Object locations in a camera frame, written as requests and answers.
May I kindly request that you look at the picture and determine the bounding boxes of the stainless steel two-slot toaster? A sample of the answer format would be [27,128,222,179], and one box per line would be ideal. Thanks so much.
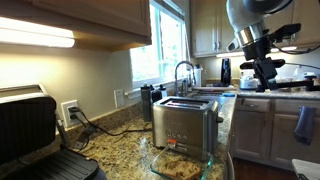
[152,96,223,160]

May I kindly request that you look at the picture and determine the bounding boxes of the dark grey water bottle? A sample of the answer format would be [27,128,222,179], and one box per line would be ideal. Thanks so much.
[141,84,151,122]

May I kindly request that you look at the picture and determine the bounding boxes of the chrome kitchen faucet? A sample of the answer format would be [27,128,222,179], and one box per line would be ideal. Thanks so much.
[174,61,197,97]

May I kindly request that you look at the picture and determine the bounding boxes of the clear glass baking dish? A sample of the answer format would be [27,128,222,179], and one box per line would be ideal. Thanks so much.
[149,144,214,180]

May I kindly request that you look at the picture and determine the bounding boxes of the black power cord with plug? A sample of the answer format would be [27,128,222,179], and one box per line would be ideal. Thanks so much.
[68,106,154,150]

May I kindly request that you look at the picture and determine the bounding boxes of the under-cabinet light strip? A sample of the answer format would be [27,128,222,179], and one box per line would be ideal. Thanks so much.
[0,17,75,48]

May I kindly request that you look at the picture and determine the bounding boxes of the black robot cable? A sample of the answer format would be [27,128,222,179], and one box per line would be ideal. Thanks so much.
[273,42,320,56]

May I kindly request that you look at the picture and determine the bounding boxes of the black tall coffee grinder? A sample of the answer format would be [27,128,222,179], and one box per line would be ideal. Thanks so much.
[221,58,231,85]

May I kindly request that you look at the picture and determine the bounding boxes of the beige cabinets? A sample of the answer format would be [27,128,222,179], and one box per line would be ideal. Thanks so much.
[233,97,320,170]
[190,0,320,58]

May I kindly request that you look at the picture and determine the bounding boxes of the beige upper cabinets right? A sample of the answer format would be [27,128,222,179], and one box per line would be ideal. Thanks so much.
[190,0,320,58]

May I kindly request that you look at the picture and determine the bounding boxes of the white paper towel roll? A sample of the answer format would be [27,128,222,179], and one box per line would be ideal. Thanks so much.
[194,64,202,87]

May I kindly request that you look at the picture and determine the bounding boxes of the slice of sourdough bread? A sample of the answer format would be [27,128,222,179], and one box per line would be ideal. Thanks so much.
[159,161,201,180]

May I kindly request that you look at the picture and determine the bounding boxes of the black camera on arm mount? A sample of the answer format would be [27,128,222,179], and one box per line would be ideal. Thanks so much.
[240,57,320,92]

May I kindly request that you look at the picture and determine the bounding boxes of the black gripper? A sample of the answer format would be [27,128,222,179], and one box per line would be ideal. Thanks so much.
[242,37,277,90]

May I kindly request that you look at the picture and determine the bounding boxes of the white small kitchen appliance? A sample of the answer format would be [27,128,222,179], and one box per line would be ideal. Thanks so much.
[239,75,258,90]

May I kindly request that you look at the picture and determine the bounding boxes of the white wall switch plate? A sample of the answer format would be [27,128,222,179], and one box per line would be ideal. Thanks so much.
[114,89,125,108]

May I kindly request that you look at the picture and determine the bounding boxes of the black panini press grill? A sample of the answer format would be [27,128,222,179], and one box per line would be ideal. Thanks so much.
[0,85,107,180]

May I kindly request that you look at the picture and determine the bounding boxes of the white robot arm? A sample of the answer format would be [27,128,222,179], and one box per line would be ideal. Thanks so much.
[226,0,293,90]

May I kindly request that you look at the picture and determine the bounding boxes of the white stool seat corner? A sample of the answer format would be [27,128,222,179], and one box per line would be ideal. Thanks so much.
[292,159,320,180]

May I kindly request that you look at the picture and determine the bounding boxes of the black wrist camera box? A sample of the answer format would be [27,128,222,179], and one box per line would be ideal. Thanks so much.
[268,23,301,43]

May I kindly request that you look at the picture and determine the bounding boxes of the beige lower cabinets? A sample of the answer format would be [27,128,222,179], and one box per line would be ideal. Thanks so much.
[233,97,320,170]

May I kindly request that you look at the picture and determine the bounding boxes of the wooden upper cabinet left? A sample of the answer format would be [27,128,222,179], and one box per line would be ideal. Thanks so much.
[0,0,151,51]

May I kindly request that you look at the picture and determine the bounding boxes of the blue hanging dish towel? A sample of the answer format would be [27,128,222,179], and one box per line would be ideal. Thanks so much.
[294,106,316,146]

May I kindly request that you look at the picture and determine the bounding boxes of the kitchen window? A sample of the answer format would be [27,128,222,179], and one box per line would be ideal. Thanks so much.
[130,0,187,88]

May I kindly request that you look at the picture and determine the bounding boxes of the white wall power outlet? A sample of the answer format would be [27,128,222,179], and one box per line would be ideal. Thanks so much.
[61,100,79,128]

